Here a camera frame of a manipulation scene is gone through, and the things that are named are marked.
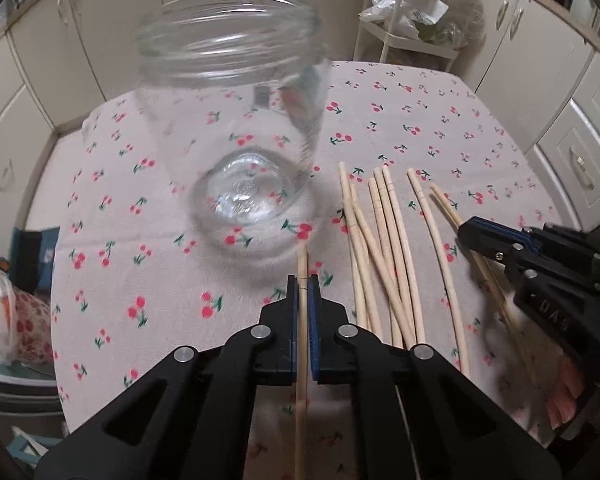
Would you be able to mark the right hand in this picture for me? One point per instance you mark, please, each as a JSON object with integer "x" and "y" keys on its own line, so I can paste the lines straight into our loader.
{"x": 561, "y": 403}

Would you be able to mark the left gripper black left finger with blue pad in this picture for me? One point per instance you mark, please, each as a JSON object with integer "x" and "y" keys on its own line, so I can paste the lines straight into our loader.
{"x": 189, "y": 417}

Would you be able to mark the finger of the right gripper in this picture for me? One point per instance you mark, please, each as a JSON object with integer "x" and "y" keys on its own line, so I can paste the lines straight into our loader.
{"x": 492, "y": 240}

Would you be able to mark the cherry print tablecloth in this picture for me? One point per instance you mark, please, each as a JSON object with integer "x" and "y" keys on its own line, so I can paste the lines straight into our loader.
{"x": 136, "y": 276}

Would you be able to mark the clear glass jar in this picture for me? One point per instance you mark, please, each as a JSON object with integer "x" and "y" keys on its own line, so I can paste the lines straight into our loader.
{"x": 235, "y": 93}

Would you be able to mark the white rolling cart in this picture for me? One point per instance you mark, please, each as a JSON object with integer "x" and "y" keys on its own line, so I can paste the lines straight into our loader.
{"x": 427, "y": 33}

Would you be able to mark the red patterned plastic bag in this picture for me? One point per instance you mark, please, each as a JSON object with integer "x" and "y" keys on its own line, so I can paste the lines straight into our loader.
{"x": 24, "y": 326}

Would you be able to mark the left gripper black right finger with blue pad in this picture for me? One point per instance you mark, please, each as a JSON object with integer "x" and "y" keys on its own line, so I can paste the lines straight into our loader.
{"x": 415, "y": 415}

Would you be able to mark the wooden chopstick long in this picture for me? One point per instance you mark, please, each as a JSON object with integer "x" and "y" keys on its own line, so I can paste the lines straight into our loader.
{"x": 397, "y": 254}

